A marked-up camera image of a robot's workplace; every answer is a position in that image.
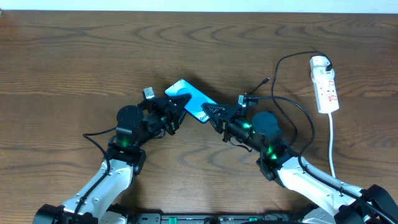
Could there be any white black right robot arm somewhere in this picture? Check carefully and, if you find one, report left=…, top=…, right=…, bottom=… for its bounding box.
left=202, top=103, right=397, bottom=223

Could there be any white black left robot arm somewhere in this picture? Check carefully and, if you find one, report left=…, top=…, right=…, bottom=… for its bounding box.
left=33, top=94, right=191, bottom=223

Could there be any blue Galaxy smartphone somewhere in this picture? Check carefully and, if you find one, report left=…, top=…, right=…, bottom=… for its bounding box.
left=164, top=79, right=216, bottom=123

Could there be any black USB charging cable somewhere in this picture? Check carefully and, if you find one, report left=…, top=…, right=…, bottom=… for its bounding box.
left=247, top=50, right=333, bottom=147

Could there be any white USB charger adapter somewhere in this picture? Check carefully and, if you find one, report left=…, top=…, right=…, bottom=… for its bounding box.
left=311, top=67, right=335, bottom=83

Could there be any white power strip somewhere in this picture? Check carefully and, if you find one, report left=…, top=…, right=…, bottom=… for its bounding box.
left=310, top=56, right=340, bottom=114

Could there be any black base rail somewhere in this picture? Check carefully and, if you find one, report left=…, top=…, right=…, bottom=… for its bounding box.
left=130, top=213, right=297, bottom=224

